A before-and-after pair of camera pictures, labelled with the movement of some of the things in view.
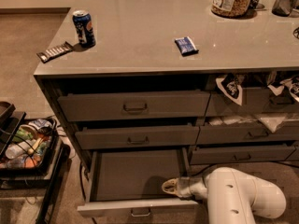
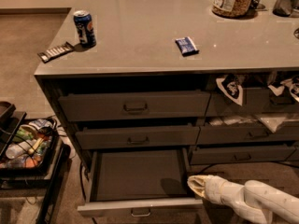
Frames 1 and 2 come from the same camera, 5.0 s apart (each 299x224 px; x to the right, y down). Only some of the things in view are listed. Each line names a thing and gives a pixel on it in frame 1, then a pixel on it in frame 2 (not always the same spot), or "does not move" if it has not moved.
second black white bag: x=292 y=85 does not move
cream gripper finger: x=177 y=193 to x=198 y=187
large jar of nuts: x=232 y=0 does not move
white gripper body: x=189 y=187 to x=218 y=189
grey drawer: x=129 y=183 does not move
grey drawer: x=92 y=106 does not move
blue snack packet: x=186 y=46 does not move
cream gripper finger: x=170 y=186 to x=197 y=181
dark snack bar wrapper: x=55 y=51 does not move
